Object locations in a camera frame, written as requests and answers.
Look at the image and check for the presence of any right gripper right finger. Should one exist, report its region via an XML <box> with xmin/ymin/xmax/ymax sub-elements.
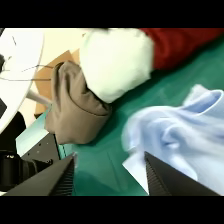
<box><xmin>143</xmin><ymin>150</ymin><xmax>220</xmax><ymax>197</ymax></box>

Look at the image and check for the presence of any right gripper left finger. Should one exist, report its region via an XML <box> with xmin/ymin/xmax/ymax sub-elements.
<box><xmin>3</xmin><ymin>152</ymin><xmax>76</xmax><ymax>197</ymax></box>

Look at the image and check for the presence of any light blue shirt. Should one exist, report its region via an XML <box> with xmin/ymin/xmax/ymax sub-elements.
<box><xmin>121</xmin><ymin>83</ymin><xmax>224</xmax><ymax>197</ymax></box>

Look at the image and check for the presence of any brown garment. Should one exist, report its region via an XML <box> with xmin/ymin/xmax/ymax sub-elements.
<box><xmin>44</xmin><ymin>60</ymin><xmax>113</xmax><ymax>146</ymax></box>

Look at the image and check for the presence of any white garment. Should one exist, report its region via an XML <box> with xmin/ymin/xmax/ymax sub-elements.
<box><xmin>78</xmin><ymin>28</ymin><xmax>156</xmax><ymax>104</ymax></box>

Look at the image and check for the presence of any red garment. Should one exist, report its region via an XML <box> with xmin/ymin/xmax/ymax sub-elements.
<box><xmin>139</xmin><ymin>28</ymin><xmax>224</xmax><ymax>72</ymax></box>

